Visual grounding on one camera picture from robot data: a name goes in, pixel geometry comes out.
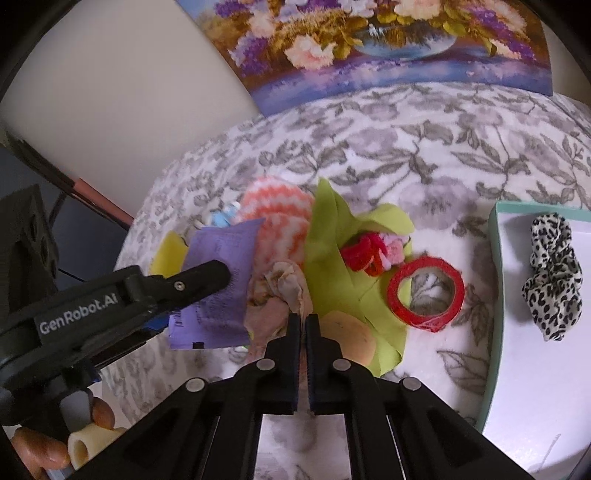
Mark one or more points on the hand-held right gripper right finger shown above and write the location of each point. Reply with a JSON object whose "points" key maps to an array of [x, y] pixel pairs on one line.
{"points": [[315, 355]]}

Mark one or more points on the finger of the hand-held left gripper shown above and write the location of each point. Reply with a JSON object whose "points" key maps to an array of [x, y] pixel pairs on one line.
{"points": [[157, 324], [194, 281]]}

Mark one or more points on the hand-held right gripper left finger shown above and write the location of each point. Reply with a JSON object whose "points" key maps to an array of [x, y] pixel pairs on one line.
{"points": [[292, 355]]}

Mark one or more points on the yellow sponge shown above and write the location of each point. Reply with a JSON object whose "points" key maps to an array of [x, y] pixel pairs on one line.
{"points": [[168, 254]]}

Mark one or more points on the purple packet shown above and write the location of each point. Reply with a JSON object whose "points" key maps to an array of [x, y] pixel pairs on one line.
{"points": [[217, 314]]}

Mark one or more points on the beige pink cloth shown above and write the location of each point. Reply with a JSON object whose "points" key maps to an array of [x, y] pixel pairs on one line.
{"points": [[277, 288]]}

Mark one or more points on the blue face mask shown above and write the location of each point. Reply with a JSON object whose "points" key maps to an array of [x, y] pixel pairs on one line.
{"points": [[226, 216]]}

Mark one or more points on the orange white fuzzy sock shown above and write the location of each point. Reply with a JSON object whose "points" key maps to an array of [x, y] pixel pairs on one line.
{"points": [[277, 207]]}

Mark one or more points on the green cloth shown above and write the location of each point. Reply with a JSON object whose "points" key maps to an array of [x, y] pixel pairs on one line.
{"points": [[328, 240]]}

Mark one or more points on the white tray with teal rim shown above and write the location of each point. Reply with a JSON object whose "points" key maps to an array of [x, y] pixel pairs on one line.
{"points": [[517, 369]]}

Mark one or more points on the person's left hand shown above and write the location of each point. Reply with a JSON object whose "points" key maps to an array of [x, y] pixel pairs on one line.
{"points": [[39, 452]]}

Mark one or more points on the round beige powder puff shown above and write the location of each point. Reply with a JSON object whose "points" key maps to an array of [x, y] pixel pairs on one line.
{"points": [[346, 337]]}

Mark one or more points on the red tape roll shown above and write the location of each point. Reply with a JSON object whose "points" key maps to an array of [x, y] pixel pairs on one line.
{"points": [[397, 304]]}

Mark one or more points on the red pink fuzzy scrunchie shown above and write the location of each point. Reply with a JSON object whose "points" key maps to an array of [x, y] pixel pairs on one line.
{"points": [[360, 256]]}

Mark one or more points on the dark furniture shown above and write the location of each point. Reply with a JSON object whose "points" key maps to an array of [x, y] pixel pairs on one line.
{"points": [[87, 240]]}

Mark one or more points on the leopard print scrunchie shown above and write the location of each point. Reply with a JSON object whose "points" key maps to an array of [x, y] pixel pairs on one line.
{"points": [[549, 286]]}

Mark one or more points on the floral wall poster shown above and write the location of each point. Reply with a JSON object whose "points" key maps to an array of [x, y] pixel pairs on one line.
{"points": [[369, 46]]}

